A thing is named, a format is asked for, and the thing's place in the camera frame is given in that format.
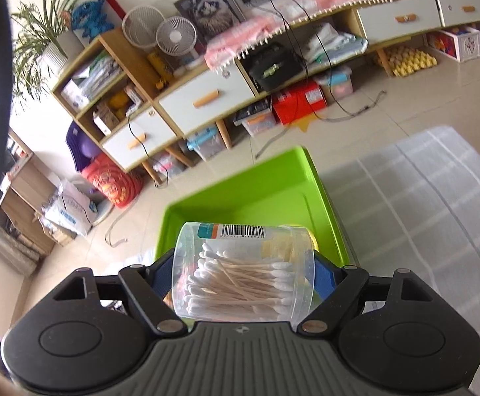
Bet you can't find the clear cotton swab jar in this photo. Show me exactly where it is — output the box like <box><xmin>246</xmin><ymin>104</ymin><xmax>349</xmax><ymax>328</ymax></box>
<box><xmin>170</xmin><ymin>222</ymin><xmax>316</xmax><ymax>326</ymax></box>

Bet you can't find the green plastic cookie box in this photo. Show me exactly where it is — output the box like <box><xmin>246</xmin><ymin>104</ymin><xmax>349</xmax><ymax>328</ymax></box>
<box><xmin>156</xmin><ymin>147</ymin><xmax>350</xmax><ymax>266</ymax></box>

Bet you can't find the white paper shopping bag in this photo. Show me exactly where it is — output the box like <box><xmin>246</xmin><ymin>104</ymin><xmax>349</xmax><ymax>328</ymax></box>
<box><xmin>42</xmin><ymin>180</ymin><xmax>98</xmax><ymax>236</ymax></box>

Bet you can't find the grey checked tablecloth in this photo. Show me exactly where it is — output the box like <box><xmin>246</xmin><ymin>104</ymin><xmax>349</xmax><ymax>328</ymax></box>
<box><xmin>321</xmin><ymin>126</ymin><xmax>480</xmax><ymax>395</ymax></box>

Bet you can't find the clear storage bin blue lid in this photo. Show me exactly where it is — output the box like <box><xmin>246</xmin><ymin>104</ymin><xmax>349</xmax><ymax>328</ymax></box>
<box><xmin>186</xmin><ymin>124</ymin><xmax>226</xmax><ymax>162</ymax></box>

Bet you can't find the red cardboard box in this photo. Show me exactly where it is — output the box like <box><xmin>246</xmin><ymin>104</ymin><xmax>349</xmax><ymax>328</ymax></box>
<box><xmin>271</xmin><ymin>80</ymin><xmax>328</xmax><ymax>125</ymax></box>

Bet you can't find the wooden white tv cabinet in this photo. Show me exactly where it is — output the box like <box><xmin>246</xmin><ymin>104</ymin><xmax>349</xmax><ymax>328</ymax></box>
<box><xmin>52</xmin><ymin>0</ymin><xmax>480</xmax><ymax>173</ymax></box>

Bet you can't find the black case on shelf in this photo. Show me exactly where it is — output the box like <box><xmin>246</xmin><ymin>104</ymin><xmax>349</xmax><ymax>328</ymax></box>
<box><xmin>245</xmin><ymin>42</ymin><xmax>303</xmax><ymax>92</ymax></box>

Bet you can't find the yellow egg tray stack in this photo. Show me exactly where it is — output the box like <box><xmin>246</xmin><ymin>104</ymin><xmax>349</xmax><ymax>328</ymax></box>
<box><xmin>375</xmin><ymin>46</ymin><xmax>437</xmax><ymax>78</ymax></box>

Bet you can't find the white desk fan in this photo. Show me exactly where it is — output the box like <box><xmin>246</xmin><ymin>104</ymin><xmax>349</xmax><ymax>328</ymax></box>
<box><xmin>156</xmin><ymin>16</ymin><xmax>199</xmax><ymax>59</ymax></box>

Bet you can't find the pink lace cloth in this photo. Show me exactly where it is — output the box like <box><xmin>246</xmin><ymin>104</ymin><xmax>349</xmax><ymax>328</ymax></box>
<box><xmin>204</xmin><ymin>0</ymin><xmax>393</xmax><ymax>72</ymax></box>

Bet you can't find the potted green plant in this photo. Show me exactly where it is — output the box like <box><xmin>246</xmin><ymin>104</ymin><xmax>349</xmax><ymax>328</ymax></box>
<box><xmin>11</xmin><ymin>0</ymin><xmax>78</xmax><ymax>101</ymax></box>

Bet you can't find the white red toy box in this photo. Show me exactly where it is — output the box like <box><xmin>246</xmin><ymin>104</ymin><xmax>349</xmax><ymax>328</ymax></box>
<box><xmin>424</xmin><ymin>26</ymin><xmax>480</xmax><ymax>63</ymax></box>

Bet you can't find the framed cat picture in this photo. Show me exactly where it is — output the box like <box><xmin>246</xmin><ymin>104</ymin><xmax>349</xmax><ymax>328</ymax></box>
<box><xmin>175</xmin><ymin>0</ymin><xmax>246</xmax><ymax>44</ymax></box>

